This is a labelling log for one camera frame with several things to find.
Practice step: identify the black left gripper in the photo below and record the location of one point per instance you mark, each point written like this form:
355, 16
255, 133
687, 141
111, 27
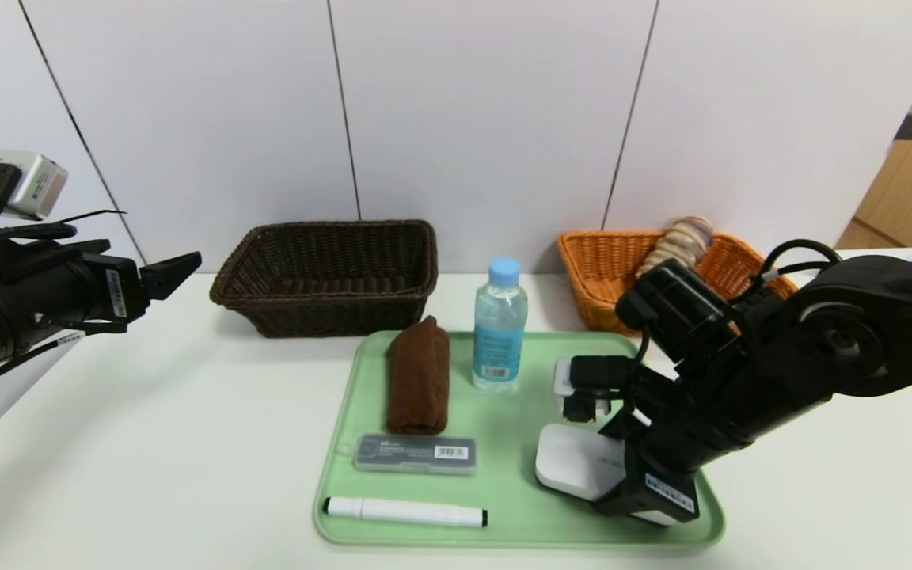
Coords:
119, 286

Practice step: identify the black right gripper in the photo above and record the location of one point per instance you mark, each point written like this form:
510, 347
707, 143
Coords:
664, 492

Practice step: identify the white router box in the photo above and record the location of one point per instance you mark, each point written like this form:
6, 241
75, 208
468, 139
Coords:
575, 459

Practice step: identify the water bottle blue label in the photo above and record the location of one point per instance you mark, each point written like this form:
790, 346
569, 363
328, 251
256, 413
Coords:
499, 332

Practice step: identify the sliced bread loaf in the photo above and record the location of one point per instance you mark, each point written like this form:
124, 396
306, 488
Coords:
678, 241

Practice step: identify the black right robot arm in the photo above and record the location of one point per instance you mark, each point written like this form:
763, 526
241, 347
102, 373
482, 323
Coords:
860, 332

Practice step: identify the dark brown wicker basket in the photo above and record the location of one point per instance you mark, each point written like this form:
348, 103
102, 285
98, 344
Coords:
329, 273

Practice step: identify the orange wicker basket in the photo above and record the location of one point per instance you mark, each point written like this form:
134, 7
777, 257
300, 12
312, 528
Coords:
598, 269

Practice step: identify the light green plastic tray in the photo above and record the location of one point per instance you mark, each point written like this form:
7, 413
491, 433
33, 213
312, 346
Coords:
519, 427

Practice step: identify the white marker pen black cap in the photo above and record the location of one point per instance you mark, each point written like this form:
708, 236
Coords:
408, 512

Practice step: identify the clear plastic case with barcode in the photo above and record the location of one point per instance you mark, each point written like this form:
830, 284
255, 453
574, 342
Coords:
412, 455

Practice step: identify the brown rolled towel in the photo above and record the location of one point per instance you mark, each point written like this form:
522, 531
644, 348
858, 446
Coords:
418, 380

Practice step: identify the white side table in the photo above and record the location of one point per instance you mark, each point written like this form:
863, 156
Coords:
899, 253

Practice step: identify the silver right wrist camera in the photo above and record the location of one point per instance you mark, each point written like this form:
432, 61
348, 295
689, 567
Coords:
590, 376

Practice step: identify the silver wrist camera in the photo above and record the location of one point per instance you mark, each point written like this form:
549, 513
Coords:
590, 376
36, 186

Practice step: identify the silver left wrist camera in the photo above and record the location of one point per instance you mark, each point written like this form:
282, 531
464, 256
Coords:
36, 186

